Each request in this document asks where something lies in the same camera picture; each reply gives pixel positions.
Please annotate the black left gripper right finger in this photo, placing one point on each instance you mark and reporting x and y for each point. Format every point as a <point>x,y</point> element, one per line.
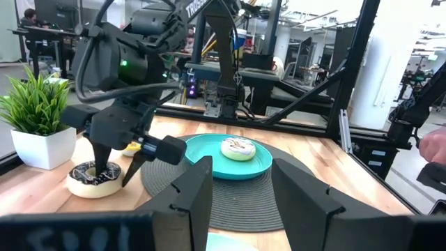
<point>306,212</point>

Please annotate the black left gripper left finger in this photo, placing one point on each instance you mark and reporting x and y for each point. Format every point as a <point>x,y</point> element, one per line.
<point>190,205</point>

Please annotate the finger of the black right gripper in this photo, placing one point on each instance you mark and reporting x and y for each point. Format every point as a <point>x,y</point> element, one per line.
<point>136,165</point>
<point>100,157</point>

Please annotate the yellow iced donut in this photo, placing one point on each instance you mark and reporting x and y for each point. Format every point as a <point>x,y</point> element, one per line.
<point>130,150</point>

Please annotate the chocolate sprinkled donut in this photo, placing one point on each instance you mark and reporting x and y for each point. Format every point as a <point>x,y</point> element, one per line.
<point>83,186</point>

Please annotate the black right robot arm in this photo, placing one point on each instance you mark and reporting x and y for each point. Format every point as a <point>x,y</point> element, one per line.
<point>115,62</point>

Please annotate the round grey woven placemat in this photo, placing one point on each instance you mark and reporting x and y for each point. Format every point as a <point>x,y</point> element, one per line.
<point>244,202</point>

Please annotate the teal plate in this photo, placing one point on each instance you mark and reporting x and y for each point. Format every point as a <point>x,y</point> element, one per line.
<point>209,153</point>

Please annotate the green plant in white pot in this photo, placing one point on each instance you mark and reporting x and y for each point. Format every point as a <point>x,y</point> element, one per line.
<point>42,148</point>

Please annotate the black box with white labels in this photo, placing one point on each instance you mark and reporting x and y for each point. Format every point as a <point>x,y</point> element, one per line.
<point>374,157</point>

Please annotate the silver mounting plate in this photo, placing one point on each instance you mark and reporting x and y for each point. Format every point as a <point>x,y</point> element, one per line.
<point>212,109</point>

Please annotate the black desk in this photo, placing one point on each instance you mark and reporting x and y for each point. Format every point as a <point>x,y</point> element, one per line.
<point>48,33</point>

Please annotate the black monitor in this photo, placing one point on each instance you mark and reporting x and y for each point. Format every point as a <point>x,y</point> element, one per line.
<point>55,12</point>

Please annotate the black handheld device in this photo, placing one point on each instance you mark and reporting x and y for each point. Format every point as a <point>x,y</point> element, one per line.
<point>433,178</point>

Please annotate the person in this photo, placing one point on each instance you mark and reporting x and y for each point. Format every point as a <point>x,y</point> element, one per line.
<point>29,17</point>

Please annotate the person's hand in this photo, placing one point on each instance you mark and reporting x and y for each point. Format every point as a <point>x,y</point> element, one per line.
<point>433,146</point>

